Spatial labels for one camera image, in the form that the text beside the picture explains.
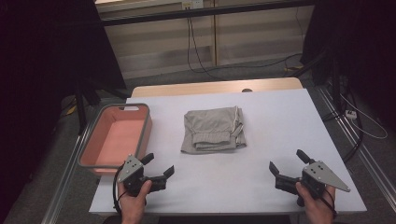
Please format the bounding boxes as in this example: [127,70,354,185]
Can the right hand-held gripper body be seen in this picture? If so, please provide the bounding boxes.
[275,161,351,208]

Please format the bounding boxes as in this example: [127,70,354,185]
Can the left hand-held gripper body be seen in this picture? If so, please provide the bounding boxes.
[117,154,168,198]

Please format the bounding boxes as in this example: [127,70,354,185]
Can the pink basket with grey rim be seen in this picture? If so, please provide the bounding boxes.
[78,103,153,177]

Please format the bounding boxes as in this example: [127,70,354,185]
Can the grey shorts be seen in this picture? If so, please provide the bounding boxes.
[180,105,248,155]

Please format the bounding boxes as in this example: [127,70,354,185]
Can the person's left hand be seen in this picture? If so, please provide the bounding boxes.
[118,179,153,217]

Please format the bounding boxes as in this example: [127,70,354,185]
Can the person's right hand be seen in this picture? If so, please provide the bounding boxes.
[295,181,337,224]

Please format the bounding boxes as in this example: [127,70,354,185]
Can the white table cover board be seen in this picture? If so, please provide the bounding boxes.
[89,88,368,216]

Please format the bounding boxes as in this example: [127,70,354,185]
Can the light wooden table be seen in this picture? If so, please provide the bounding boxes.
[130,77,304,98]

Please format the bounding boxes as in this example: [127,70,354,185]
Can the black tripod stand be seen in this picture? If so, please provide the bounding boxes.
[74,77,132,135]

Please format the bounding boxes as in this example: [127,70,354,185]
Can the black metal stand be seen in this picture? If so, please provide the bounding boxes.
[286,46,344,110]

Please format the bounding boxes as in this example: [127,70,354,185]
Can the black curtain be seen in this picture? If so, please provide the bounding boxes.
[0,0,127,218]
[301,0,396,129]

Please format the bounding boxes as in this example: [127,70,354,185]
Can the black horizontal bar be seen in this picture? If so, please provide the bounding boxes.
[99,0,316,27]

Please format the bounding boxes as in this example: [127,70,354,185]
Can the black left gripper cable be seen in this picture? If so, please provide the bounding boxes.
[112,165,129,217]

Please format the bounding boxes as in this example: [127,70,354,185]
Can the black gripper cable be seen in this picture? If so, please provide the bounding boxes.
[320,188,338,219]
[112,165,129,217]

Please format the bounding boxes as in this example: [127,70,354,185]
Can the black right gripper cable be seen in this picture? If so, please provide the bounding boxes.
[320,188,338,219]

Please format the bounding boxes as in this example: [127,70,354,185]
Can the aluminium floor rail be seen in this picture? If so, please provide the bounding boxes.
[317,86,396,213]
[40,122,96,224]

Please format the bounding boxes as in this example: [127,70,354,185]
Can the black floor cable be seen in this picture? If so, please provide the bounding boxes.
[321,77,364,163]

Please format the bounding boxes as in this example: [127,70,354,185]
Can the white floor cable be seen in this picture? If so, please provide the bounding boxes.
[339,92,389,140]

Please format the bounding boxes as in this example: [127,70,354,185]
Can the black hanging cables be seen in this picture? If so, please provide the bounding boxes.
[186,17,304,80]

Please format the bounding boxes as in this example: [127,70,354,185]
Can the white wall socket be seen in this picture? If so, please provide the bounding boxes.
[181,0,204,10]

